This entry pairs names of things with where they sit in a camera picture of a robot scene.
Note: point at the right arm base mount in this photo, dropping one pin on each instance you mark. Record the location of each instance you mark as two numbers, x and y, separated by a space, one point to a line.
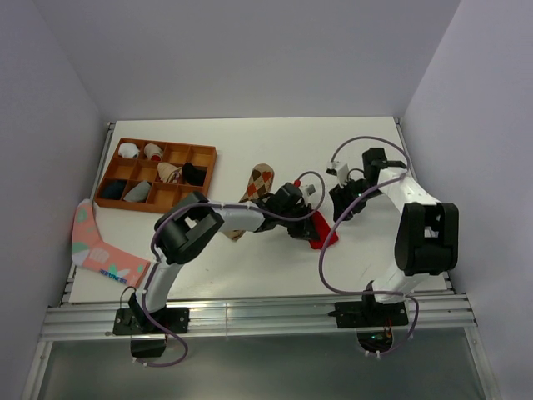
367 313

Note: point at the dark teal rolled sock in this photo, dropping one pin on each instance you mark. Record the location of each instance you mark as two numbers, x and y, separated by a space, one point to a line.
114 190

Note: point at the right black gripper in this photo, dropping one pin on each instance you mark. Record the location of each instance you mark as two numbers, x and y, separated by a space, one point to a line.
340 199

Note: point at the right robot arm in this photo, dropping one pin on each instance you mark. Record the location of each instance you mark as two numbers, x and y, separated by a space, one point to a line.
427 237

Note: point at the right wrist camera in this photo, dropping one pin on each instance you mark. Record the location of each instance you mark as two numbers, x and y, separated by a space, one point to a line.
340 170

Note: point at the orange compartment tray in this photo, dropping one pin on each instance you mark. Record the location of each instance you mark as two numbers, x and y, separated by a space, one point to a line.
162 196

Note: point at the black rolled sock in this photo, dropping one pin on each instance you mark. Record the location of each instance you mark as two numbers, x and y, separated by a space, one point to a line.
192 175

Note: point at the pink patterned sock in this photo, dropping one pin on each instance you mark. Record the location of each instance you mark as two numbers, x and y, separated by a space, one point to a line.
91 252

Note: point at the brown argyle sock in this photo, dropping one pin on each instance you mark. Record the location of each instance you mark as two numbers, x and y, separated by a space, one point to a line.
259 184

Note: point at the beige red rolled sock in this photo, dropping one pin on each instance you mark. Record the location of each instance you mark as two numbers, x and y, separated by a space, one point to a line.
153 152

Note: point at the grey rolled sock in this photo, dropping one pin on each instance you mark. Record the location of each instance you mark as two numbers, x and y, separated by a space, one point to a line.
139 193

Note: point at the white rolled sock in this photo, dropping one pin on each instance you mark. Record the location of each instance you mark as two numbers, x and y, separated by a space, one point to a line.
128 150

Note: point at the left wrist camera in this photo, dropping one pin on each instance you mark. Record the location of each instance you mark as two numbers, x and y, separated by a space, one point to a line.
306 190

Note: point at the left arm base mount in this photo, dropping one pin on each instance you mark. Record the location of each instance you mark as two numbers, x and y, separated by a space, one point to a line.
147 339

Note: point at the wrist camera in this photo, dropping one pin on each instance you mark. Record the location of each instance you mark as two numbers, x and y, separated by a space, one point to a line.
306 190
340 170

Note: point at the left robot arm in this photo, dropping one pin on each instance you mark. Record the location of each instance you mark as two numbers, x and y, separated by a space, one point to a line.
183 233

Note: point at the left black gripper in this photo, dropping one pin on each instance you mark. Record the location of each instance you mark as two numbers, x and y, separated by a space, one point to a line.
306 230

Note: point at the aluminium frame rail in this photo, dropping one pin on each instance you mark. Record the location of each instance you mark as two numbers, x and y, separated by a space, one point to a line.
246 317

